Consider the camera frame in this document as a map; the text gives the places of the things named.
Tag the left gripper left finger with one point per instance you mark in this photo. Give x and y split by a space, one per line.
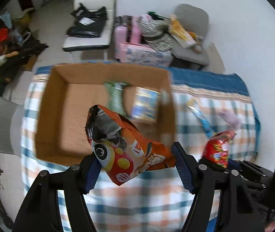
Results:
79 180

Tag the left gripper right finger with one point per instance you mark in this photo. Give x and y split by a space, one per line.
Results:
195 181

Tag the red snack packet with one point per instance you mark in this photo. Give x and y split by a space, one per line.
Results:
217 148

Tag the orange snack bag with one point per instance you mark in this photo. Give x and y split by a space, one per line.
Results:
121 149

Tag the lilac soft cloth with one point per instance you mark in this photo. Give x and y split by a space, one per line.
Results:
231 118

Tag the blue yellow stick packet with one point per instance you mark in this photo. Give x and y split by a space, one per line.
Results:
193 106

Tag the green patterned packet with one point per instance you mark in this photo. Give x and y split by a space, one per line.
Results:
115 91

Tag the right hand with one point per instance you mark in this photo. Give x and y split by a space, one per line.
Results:
270 227

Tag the plaid blanket blue border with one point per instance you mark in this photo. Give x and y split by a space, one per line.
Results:
155 200

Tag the cardboard box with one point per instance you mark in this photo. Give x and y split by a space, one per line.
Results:
72 89

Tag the beige board on floor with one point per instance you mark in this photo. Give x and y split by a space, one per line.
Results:
216 64

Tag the tape roll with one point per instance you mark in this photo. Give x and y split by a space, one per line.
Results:
197 49

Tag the yellow white snack bag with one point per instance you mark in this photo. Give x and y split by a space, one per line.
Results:
178 32

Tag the pink suitcase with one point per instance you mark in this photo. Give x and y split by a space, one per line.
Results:
126 31

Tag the grey chair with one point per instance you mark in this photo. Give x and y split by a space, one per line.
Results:
189 29

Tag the black plastic bag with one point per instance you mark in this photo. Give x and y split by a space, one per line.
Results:
87 24

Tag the patterned bucket hat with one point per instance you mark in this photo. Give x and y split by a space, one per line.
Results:
155 32

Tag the white chair black frame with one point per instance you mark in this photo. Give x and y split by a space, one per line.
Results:
103 42

